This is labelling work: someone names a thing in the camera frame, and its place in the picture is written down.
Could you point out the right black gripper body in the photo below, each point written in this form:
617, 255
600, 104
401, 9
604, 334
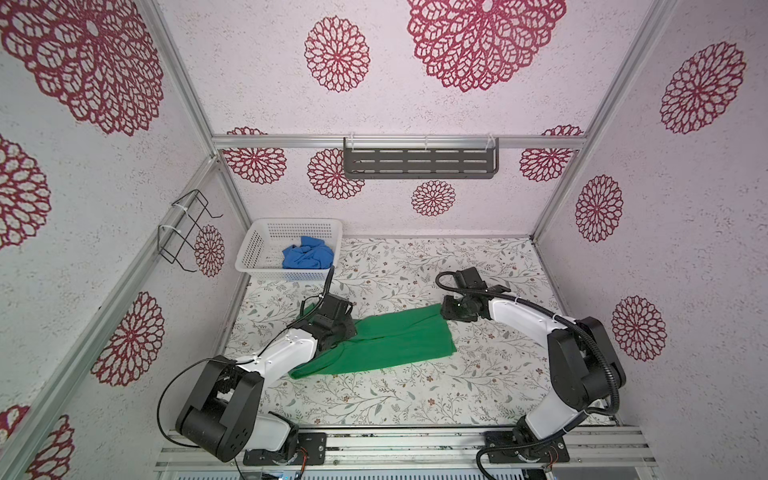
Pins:
455, 309

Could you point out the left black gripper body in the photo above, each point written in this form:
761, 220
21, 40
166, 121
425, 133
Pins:
344, 330

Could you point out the green tank top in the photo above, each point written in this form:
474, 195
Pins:
386, 341

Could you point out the blue tank top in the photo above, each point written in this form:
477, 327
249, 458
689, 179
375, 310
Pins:
310, 254

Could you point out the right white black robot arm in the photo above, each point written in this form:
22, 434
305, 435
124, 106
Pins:
585, 373

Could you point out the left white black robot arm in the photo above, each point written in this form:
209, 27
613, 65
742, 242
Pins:
221, 414

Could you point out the white plastic basket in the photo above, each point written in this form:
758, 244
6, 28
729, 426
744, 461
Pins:
261, 253

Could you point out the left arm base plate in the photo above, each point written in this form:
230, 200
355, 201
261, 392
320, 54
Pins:
301, 448

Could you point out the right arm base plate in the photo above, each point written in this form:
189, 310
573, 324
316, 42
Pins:
508, 447

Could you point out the aluminium front rail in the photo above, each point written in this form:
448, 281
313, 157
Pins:
426, 452

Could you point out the grey metal wall shelf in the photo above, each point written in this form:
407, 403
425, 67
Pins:
425, 163

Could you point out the black wire wall rack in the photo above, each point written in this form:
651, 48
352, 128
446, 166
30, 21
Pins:
172, 238

